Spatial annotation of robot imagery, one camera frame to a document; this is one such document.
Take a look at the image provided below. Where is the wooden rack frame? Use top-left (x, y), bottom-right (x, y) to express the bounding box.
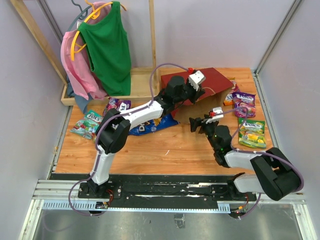
top-left (11, 0), bottom-right (161, 106)

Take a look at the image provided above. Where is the aluminium corner profile left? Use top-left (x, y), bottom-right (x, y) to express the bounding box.
top-left (37, 0), bottom-right (63, 42)

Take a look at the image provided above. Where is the yellow clothes hanger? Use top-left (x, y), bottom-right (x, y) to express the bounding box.
top-left (70, 1), bottom-right (127, 61)

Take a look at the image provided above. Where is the purple Fox's candy packet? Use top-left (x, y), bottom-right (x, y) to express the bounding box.
top-left (102, 97), bottom-right (132, 117)

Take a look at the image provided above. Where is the blue Doritos chip bag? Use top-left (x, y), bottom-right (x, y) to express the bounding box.
top-left (129, 114), bottom-right (179, 136)

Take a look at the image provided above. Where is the teal snack packet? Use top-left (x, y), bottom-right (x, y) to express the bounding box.
top-left (70, 110), bottom-right (103, 140)

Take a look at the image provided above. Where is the aluminium corner profile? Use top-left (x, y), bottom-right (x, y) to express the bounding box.
top-left (37, 0), bottom-right (63, 42)
top-left (253, 0), bottom-right (305, 76)

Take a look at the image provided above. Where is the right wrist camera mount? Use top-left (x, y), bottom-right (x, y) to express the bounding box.
top-left (205, 107), bottom-right (224, 124)

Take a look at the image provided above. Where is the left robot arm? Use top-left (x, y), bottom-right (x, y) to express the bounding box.
top-left (88, 70), bottom-right (206, 198)

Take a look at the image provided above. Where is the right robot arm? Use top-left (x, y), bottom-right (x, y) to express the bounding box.
top-left (189, 115), bottom-right (304, 201)

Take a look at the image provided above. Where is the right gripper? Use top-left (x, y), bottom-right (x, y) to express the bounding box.
top-left (189, 114), bottom-right (219, 151)

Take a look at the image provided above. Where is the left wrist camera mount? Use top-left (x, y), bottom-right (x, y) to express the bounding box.
top-left (188, 68), bottom-right (206, 91)

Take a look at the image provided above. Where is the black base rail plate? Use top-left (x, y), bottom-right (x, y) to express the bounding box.
top-left (77, 173), bottom-right (258, 210)

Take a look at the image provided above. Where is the aluminium corner profile right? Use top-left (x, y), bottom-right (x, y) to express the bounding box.
top-left (253, 0), bottom-right (305, 76)

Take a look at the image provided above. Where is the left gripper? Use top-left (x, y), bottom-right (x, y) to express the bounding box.
top-left (174, 78), bottom-right (206, 105)

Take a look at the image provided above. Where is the red brown paper bag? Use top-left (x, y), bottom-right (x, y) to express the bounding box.
top-left (171, 67), bottom-right (234, 124)

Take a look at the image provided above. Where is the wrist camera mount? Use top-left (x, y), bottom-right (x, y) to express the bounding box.
top-left (205, 107), bottom-right (224, 124)
top-left (188, 68), bottom-right (206, 91)

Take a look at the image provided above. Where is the pink shirt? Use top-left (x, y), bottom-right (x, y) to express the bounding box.
top-left (58, 1), bottom-right (108, 101)

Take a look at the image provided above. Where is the green tank top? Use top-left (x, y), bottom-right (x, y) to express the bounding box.
top-left (76, 1), bottom-right (132, 97)

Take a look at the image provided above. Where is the grey clothes hanger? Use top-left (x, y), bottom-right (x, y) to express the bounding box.
top-left (67, 0), bottom-right (92, 32)

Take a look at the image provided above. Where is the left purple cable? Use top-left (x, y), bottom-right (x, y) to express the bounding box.
top-left (68, 62), bottom-right (191, 217)

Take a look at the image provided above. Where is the blue grey cloth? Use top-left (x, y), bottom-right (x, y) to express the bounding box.
top-left (66, 82), bottom-right (92, 114)

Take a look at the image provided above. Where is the orange snack packet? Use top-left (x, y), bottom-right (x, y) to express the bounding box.
top-left (223, 79), bottom-right (240, 106)

